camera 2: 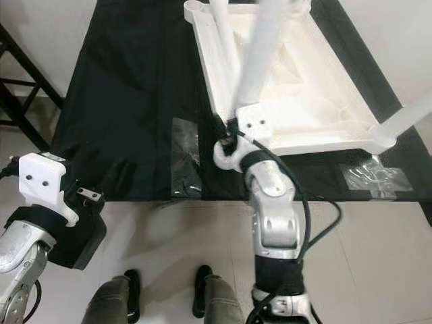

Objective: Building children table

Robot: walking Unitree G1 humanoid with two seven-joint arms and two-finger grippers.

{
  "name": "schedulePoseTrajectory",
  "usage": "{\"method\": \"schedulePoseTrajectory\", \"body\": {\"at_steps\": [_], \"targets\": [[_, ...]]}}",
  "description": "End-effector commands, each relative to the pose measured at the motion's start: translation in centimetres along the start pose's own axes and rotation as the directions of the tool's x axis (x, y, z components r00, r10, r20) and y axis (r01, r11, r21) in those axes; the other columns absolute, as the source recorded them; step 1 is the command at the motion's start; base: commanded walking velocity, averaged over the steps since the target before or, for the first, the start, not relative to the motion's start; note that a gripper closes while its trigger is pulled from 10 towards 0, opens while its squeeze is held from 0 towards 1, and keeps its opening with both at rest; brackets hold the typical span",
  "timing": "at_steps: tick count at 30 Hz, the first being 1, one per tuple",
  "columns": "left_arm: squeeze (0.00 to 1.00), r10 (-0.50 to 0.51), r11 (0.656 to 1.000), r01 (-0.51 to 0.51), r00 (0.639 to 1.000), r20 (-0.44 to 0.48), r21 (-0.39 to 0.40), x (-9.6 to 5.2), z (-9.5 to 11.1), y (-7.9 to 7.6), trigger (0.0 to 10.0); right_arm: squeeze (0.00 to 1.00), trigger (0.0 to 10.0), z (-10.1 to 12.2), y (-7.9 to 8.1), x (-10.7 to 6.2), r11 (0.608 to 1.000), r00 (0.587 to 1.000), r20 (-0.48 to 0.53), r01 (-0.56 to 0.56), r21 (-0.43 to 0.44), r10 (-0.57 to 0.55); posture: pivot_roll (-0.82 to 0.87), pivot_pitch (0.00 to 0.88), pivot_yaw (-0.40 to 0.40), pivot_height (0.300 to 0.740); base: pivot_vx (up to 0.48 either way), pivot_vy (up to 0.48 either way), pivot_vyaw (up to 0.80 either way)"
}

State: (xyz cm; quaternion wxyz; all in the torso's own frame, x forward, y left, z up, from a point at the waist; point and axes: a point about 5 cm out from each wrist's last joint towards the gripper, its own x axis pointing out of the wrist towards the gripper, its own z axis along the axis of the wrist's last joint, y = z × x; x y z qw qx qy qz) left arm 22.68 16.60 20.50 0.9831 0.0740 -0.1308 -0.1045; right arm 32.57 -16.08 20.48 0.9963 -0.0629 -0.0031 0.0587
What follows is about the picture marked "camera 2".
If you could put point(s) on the clear adhesive tape patch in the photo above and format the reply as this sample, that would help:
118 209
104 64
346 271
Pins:
374 177
185 158

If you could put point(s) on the black wooden stool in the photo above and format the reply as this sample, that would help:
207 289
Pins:
30 88

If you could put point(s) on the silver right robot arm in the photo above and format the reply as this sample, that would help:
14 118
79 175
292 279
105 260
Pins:
277 216

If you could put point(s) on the black cloth table cover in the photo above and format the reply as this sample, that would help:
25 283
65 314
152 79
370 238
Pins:
128 101

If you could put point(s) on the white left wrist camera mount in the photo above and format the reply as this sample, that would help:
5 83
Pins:
44 182

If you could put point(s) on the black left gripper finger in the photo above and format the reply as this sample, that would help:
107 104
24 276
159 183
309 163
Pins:
119 177

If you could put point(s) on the white plastic table top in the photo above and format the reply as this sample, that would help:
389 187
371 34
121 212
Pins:
304 81

